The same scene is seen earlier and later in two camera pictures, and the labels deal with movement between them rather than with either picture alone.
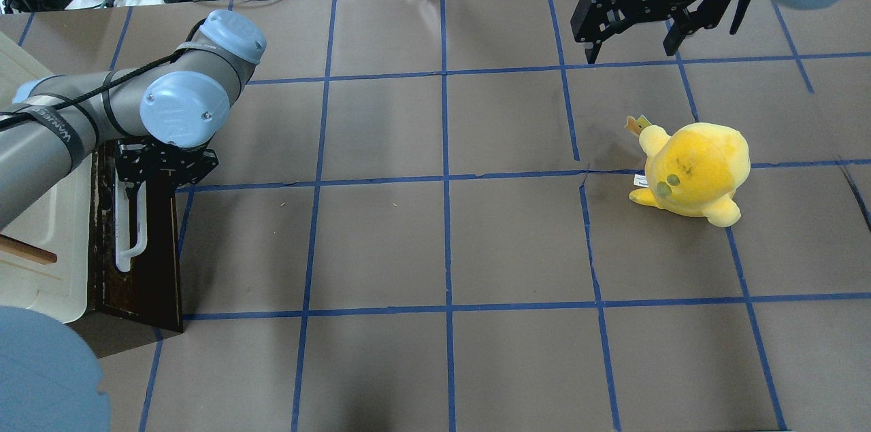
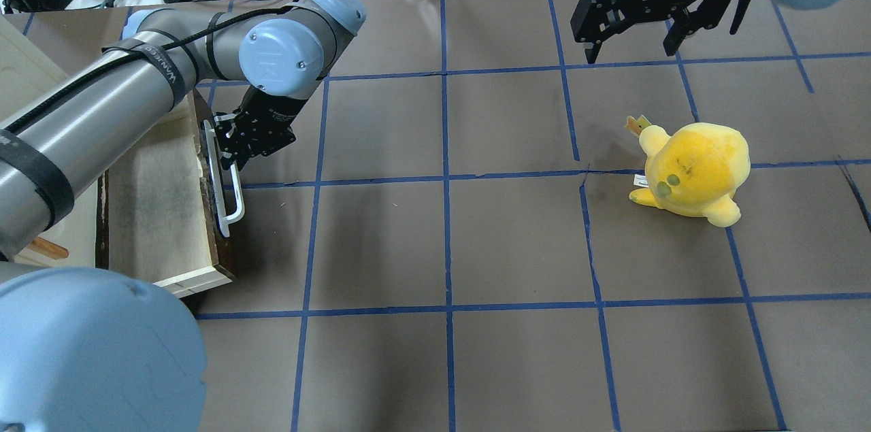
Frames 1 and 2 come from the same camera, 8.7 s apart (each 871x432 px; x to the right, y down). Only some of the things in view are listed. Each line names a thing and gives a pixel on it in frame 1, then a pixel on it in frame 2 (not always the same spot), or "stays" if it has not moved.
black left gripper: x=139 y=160 to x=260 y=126
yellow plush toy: x=695 y=171 stays
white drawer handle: x=123 y=254 to x=225 y=221
